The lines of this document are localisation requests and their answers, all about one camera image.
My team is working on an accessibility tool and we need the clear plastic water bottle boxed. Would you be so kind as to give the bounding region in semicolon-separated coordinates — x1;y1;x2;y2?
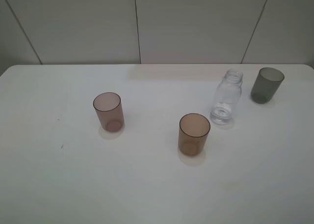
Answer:
210;69;243;125

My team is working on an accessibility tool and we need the brown translucent plastic cup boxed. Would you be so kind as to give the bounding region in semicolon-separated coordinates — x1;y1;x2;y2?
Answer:
178;113;211;156

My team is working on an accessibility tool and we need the pink translucent plastic cup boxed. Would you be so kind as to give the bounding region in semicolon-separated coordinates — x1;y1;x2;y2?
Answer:
93;92;124;132

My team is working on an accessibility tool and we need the grey translucent plastic cup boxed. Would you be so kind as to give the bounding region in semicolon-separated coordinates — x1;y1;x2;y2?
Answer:
251;67;285;104

